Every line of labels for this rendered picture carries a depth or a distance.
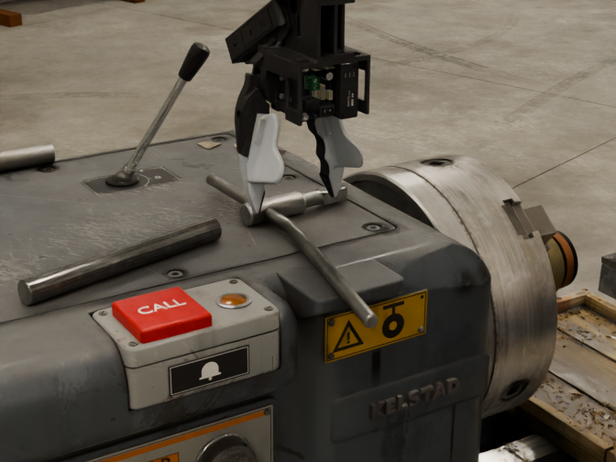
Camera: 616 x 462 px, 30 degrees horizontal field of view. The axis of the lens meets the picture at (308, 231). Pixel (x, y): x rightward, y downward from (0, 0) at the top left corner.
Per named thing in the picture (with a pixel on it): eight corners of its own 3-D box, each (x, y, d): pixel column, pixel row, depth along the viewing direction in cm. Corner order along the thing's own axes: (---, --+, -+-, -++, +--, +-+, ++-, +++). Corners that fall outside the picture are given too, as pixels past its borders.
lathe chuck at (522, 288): (495, 473, 126) (496, 197, 117) (339, 377, 152) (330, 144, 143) (556, 450, 131) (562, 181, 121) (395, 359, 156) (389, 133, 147)
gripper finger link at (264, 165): (254, 225, 98) (284, 121, 96) (222, 203, 103) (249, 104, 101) (284, 229, 100) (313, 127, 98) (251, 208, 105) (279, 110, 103)
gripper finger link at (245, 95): (231, 154, 100) (258, 56, 98) (223, 149, 101) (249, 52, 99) (276, 162, 103) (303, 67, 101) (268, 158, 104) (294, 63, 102)
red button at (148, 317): (142, 355, 87) (141, 330, 86) (111, 324, 91) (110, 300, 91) (214, 335, 90) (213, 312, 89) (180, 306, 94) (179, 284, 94)
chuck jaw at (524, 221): (468, 293, 134) (518, 242, 124) (449, 257, 136) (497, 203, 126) (540, 273, 139) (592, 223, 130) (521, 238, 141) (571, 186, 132)
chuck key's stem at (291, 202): (336, 198, 116) (238, 222, 109) (336, 177, 115) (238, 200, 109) (349, 204, 114) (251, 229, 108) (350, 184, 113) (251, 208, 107)
